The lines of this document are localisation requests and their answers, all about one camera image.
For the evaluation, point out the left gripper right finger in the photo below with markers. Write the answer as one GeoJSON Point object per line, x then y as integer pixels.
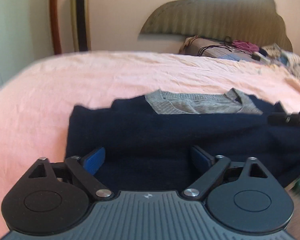
{"type": "Point", "coordinates": [201, 159]}

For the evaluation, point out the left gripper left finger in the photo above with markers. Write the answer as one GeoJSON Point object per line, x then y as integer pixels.
{"type": "Point", "coordinates": [93, 161]}

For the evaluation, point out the grey and navy sweater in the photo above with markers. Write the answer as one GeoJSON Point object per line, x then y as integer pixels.
{"type": "Point", "coordinates": [148, 139]}

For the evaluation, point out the patterned clothes pile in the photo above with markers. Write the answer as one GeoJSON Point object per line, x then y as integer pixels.
{"type": "Point", "coordinates": [273, 54]}

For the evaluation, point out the pink bed sheet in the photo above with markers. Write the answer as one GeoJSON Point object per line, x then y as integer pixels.
{"type": "Point", "coordinates": [35, 105]}

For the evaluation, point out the magenta garment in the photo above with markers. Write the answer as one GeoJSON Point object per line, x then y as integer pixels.
{"type": "Point", "coordinates": [247, 46]}

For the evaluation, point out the olive padded headboard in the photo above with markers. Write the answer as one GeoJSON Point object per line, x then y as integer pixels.
{"type": "Point", "coordinates": [255, 21]}

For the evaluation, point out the gold tower air conditioner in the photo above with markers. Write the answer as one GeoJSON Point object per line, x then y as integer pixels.
{"type": "Point", "coordinates": [80, 25]}

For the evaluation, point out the white glass wardrobe door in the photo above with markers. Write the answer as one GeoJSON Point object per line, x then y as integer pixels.
{"type": "Point", "coordinates": [25, 35]}

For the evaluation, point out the brown wooden door frame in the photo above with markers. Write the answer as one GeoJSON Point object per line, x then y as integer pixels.
{"type": "Point", "coordinates": [53, 9]}

